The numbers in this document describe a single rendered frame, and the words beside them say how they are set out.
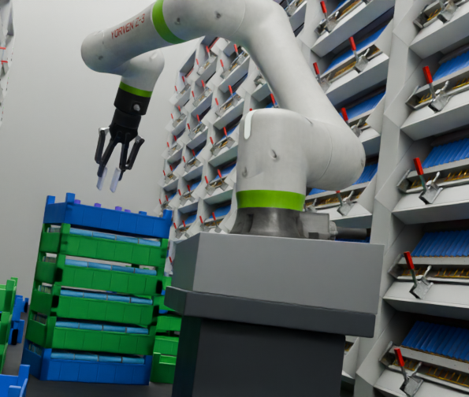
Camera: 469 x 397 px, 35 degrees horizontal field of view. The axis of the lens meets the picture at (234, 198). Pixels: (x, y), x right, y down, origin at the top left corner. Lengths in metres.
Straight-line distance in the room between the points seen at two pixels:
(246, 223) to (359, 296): 0.24
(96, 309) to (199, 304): 0.85
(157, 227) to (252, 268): 0.88
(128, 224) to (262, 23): 0.68
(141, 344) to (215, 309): 0.89
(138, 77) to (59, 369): 0.79
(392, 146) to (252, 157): 0.49
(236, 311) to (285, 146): 0.32
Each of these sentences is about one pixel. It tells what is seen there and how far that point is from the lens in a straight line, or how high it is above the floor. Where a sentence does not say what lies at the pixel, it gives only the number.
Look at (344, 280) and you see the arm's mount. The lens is 1.27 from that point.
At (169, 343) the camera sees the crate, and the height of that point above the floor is 0.04.
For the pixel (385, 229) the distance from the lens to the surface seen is 1.71.
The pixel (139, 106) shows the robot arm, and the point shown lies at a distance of 2.07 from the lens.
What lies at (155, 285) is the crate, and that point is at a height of 0.27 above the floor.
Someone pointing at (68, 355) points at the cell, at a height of 0.06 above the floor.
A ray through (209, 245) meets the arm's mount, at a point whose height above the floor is 0.36.
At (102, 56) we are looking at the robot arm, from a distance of 1.95.
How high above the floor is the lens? 0.30
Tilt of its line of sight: 6 degrees up
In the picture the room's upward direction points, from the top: 7 degrees clockwise
